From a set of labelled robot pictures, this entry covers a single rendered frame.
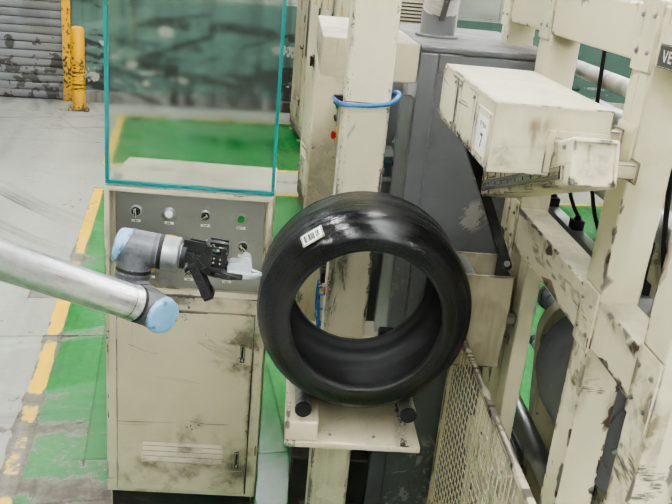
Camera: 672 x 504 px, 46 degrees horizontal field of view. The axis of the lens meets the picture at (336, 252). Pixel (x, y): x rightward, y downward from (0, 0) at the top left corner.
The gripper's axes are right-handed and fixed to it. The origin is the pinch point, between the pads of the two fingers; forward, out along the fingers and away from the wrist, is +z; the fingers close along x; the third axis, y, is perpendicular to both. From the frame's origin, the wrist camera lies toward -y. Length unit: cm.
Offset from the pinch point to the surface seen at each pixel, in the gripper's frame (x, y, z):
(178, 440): 57, -93, -16
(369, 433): -6, -38, 38
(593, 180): -46, 51, 59
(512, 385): 20, -29, 84
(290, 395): 2.0, -34.4, 15.6
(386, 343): 14.9, -19.7, 41.1
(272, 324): -11.2, -7.4, 6.0
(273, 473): 85, -121, 24
